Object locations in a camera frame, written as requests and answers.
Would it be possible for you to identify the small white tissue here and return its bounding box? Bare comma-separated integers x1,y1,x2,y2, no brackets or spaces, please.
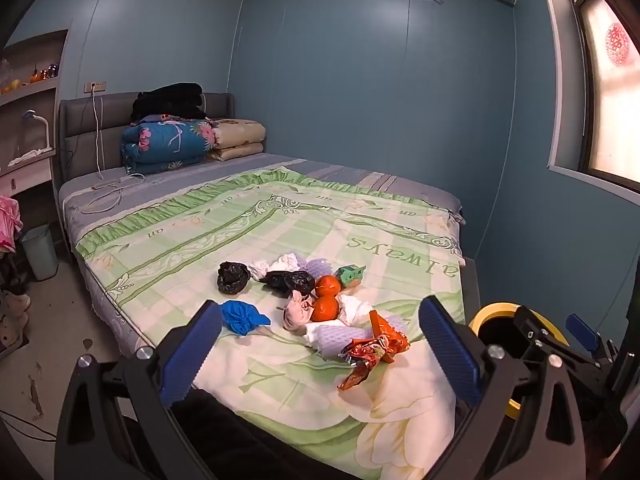
302,321,331,346

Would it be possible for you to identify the pink cloth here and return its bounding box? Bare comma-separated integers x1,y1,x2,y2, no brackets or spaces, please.
282,290,317,332

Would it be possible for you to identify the wooden shelf unit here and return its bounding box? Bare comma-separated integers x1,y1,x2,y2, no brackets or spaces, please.
0,29,70,211

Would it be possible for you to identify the yellow rimmed black bin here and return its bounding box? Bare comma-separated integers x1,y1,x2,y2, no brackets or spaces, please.
471,302,571,421

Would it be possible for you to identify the black clothing pile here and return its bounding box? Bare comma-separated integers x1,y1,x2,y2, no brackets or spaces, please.
131,82,207,123

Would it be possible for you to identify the grey padded headboard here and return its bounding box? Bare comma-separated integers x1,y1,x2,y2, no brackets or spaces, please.
59,92,236,181

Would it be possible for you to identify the blue floral folded quilt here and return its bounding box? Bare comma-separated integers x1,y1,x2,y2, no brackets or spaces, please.
120,115,217,176

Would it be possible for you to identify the long purple foam net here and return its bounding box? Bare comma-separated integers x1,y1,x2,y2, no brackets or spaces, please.
312,316,401,361

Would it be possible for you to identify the large white tissue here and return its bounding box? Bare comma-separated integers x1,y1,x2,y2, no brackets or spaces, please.
336,294,375,328

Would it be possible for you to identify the white desk lamp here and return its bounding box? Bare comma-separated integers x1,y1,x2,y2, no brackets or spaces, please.
20,110,56,153

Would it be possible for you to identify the green floral blanket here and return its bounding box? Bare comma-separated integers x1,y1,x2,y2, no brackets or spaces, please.
75,165,463,480

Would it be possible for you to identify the white cloth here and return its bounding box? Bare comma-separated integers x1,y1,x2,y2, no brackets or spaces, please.
7,149,43,167

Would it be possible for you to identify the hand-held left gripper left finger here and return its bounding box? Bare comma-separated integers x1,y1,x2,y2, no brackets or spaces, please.
54,300,223,480

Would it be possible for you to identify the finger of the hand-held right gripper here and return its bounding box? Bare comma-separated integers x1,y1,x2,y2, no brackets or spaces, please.
515,305,608,391
567,314,616,361

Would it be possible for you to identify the beige folded quilt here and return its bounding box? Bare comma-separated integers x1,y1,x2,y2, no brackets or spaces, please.
205,118,267,162

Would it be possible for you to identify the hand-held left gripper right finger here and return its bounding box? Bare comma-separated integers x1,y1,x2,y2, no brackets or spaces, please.
419,296,586,480

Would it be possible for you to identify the red paper window decoration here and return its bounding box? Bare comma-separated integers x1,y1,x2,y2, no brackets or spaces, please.
605,22,638,67

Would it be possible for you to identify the blue cloth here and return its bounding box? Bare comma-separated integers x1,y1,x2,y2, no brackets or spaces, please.
220,300,272,336

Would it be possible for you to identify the pink clothing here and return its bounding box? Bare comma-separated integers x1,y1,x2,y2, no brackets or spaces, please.
0,196,23,253

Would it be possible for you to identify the white cable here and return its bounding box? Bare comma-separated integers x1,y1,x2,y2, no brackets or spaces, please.
80,91,147,215

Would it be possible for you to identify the black plastic bag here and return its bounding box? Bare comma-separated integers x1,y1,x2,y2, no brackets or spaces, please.
216,261,252,296
260,270,317,297

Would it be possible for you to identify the beige plush slipper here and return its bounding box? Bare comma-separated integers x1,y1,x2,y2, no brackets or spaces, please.
0,290,32,316
0,314,30,347

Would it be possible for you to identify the light blue waste bin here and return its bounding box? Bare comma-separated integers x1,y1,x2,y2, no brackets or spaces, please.
20,224,60,281

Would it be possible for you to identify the window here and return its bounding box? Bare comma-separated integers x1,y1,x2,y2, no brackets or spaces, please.
547,0,640,196

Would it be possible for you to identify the red snack wrapper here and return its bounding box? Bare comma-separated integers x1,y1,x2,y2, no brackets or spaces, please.
336,310,411,392

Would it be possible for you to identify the orange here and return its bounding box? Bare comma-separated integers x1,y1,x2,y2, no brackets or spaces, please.
310,296,342,323
314,275,343,298

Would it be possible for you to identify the green packet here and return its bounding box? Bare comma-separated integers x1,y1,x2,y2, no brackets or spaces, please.
334,265,367,288

